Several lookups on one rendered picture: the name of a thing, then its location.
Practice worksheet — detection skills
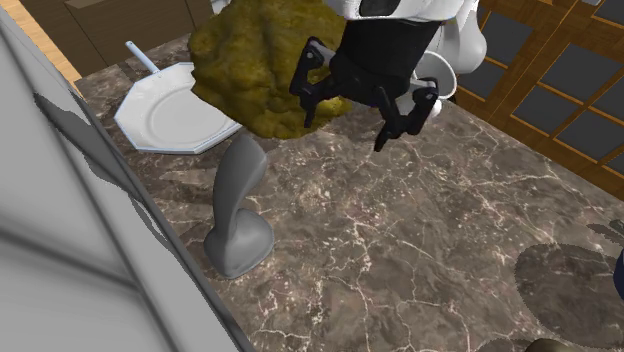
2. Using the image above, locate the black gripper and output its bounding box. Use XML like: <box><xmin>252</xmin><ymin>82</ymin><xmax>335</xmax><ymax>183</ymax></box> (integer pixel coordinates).
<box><xmin>289</xmin><ymin>18</ymin><xmax>443</xmax><ymax>153</ymax></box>

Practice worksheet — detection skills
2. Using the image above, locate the olive rough mossy lump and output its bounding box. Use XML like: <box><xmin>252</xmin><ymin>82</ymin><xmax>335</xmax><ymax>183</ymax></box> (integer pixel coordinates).
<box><xmin>187</xmin><ymin>0</ymin><xmax>355</xmax><ymax>141</ymax></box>

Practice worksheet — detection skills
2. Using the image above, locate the grey curved sculpture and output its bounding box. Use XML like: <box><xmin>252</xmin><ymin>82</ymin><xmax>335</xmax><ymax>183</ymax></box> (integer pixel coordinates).
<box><xmin>203</xmin><ymin>133</ymin><xmax>276</xmax><ymax>281</ymax></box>

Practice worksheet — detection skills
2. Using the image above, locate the wooden lattice door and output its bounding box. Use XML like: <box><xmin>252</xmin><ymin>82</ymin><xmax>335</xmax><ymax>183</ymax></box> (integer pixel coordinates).
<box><xmin>454</xmin><ymin>0</ymin><xmax>624</xmax><ymax>202</ymax></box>

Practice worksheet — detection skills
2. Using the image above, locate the white octagonal plate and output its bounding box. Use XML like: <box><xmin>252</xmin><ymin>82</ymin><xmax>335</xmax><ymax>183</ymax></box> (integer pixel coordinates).
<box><xmin>113</xmin><ymin>61</ymin><xmax>243</xmax><ymax>156</ymax></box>

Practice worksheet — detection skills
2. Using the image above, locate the brown wooden cabinet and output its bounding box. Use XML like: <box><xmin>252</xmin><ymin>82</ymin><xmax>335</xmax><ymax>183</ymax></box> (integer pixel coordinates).
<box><xmin>19</xmin><ymin>0</ymin><xmax>217</xmax><ymax>78</ymax></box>

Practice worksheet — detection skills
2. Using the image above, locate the dark blue object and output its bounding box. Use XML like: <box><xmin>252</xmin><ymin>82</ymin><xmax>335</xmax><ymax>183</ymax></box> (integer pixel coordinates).
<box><xmin>614</xmin><ymin>247</ymin><xmax>624</xmax><ymax>302</ymax></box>

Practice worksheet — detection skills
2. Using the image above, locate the brown rounded object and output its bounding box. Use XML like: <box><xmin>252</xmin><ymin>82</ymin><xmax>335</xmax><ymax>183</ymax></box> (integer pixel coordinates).
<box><xmin>523</xmin><ymin>338</ymin><xmax>582</xmax><ymax>352</ymax></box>

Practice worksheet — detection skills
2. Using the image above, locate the large grey flat panel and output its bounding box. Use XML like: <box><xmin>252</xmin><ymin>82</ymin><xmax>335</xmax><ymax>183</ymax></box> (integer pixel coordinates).
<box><xmin>0</xmin><ymin>4</ymin><xmax>257</xmax><ymax>352</ymax></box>

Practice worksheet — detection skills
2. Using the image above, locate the white utensil handle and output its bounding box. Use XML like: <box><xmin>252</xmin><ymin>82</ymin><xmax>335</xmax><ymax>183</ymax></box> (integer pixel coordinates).
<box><xmin>124</xmin><ymin>40</ymin><xmax>163</xmax><ymax>76</ymax></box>

